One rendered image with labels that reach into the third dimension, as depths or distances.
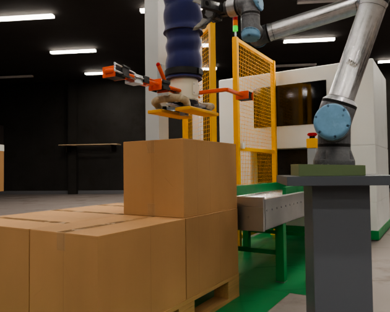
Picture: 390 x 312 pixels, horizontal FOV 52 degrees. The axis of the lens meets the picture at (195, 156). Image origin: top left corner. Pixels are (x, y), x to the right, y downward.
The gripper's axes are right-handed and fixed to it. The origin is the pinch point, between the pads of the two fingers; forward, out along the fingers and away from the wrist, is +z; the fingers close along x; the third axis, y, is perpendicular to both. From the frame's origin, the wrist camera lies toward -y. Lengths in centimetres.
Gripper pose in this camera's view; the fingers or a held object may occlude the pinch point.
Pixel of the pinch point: (191, 15)
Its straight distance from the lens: 217.6
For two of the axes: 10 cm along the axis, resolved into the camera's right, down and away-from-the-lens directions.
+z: -8.6, 0.3, 5.1
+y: 5.1, 0.2, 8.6
